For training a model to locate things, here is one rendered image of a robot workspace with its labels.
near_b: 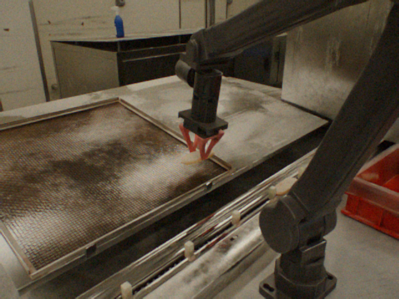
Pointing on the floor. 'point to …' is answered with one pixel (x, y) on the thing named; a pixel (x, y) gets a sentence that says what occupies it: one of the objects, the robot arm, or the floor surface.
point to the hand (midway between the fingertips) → (198, 152)
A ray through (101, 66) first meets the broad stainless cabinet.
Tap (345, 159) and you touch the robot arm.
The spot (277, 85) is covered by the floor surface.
